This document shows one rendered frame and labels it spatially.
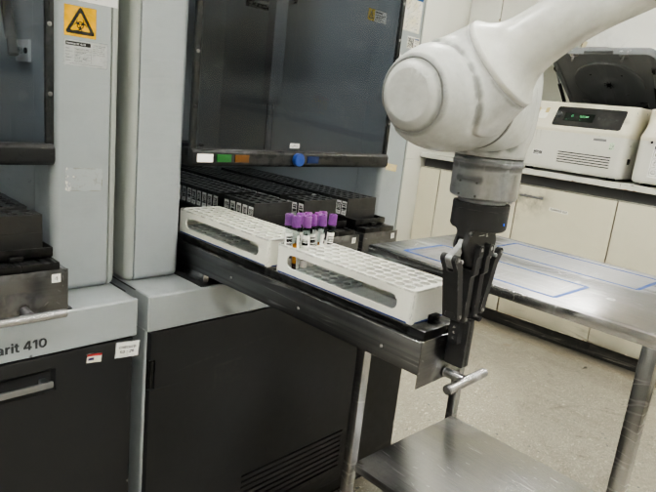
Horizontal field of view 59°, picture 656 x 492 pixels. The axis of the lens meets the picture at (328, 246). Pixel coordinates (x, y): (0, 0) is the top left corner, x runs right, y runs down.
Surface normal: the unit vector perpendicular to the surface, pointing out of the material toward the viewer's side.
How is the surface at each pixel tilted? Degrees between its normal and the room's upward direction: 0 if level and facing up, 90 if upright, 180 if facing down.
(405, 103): 95
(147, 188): 90
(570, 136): 90
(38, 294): 90
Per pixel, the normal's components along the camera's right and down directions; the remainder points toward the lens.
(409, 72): -0.69, 0.26
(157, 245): 0.71, 0.23
